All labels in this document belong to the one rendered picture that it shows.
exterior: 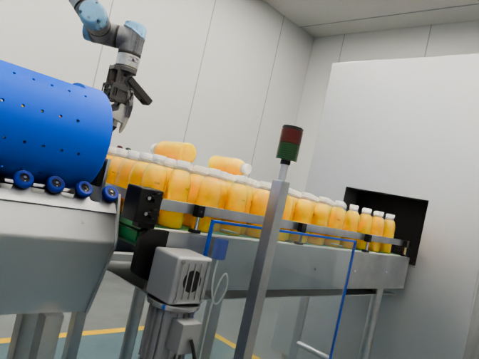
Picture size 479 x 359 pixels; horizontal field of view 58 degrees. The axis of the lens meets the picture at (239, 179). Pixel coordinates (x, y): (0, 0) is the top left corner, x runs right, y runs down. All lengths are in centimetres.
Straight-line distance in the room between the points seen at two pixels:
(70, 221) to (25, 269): 15
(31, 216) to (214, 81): 418
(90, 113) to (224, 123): 417
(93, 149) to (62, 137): 8
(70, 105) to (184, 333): 61
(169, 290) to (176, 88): 384
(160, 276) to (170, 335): 14
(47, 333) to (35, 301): 9
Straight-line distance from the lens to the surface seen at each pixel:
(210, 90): 510
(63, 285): 125
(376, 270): 217
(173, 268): 109
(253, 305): 128
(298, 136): 126
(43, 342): 129
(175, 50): 482
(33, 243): 114
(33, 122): 109
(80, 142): 113
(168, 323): 113
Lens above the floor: 105
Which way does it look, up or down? 1 degrees up
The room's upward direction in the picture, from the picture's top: 13 degrees clockwise
